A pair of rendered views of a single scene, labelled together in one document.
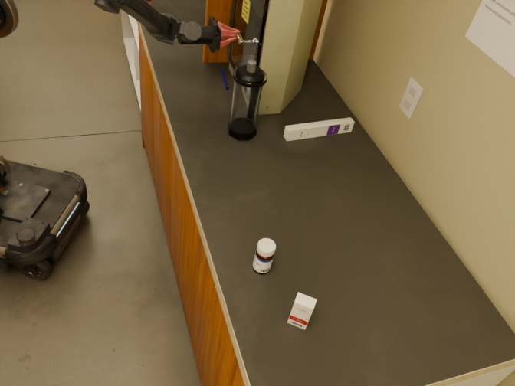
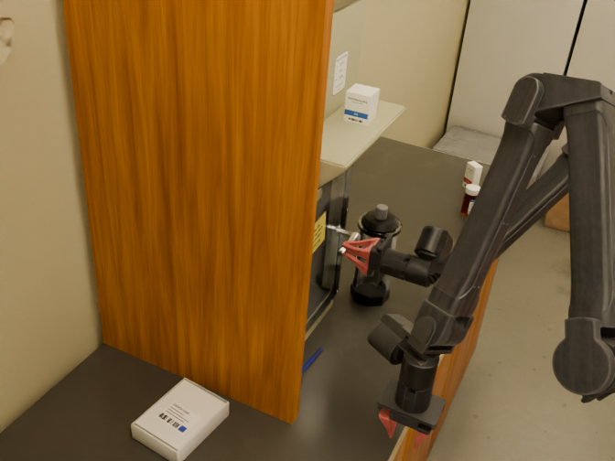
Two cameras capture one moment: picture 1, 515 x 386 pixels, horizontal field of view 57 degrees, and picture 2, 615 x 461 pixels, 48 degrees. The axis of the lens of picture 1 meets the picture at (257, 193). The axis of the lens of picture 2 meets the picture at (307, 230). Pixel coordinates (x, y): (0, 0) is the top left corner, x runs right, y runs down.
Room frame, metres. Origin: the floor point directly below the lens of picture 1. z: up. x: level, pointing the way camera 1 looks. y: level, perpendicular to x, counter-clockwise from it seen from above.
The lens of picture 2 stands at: (2.38, 1.08, 2.05)
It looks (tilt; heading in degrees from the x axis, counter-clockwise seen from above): 33 degrees down; 230
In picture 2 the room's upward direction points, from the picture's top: 5 degrees clockwise
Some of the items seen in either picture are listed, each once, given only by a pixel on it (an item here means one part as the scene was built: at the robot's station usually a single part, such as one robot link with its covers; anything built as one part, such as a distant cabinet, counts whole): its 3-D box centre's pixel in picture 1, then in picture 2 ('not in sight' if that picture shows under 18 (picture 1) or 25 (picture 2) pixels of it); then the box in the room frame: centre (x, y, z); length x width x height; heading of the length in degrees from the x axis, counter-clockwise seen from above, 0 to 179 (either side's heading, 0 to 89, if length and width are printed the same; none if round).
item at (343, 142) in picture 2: not in sight; (349, 150); (1.53, 0.20, 1.46); 0.32 x 0.12 x 0.10; 26
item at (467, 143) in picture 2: not in sight; (485, 173); (-0.85, -1.10, 0.17); 0.60 x 0.42 x 0.33; 114
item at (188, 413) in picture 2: not in sight; (181, 419); (1.92, 0.21, 0.96); 0.16 x 0.12 x 0.04; 20
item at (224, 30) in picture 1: (225, 35); (361, 254); (1.47, 0.21, 1.19); 0.09 x 0.07 x 0.07; 117
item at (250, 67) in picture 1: (250, 71); (380, 218); (1.31, 0.10, 1.18); 0.09 x 0.09 x 0.07
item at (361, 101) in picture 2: not in sight; (361, 104); (1.50, 0.18, 1.54); 0.05 x 0.05 x 0.06; 27
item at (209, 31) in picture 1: (205, 34); (393, 262); (1.44, 0.27, 1.20); 0.07 x 0.07 x 0.10; 27
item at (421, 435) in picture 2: not in sight; (412, 424); (1.68, 0.58, 1.14); 0.07 x 0.07 x 0.09; 26
